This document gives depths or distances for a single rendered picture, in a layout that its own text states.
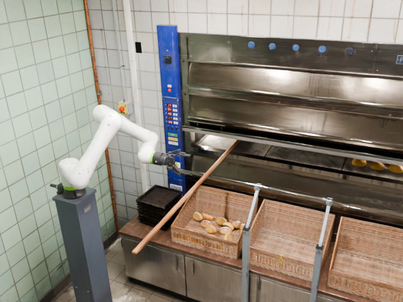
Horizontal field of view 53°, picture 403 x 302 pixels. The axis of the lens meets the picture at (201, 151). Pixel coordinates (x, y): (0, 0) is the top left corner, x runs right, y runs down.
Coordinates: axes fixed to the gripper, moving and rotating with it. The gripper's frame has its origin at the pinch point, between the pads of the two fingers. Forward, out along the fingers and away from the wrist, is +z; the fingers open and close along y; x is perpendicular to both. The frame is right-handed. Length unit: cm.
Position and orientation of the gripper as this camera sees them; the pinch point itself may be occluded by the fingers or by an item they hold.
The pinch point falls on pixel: (188, 164)
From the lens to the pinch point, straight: 276.3
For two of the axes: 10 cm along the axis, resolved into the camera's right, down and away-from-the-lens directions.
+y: 0.3, 9.0, 4.3
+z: 9.0, 1.6, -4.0
